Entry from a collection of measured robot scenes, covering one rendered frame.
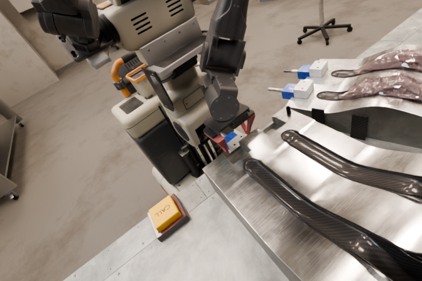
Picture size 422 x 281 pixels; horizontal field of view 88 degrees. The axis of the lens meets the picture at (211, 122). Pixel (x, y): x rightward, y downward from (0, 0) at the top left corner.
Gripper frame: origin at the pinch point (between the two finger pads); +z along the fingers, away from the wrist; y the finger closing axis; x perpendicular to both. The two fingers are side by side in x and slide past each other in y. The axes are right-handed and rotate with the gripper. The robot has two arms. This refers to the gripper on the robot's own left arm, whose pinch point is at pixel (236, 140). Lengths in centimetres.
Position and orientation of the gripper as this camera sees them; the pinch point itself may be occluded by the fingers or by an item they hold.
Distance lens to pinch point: 59.2
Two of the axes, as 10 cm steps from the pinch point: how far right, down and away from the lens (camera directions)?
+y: 7.7, -5.7, 2.8
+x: -5.3, -3.4, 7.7
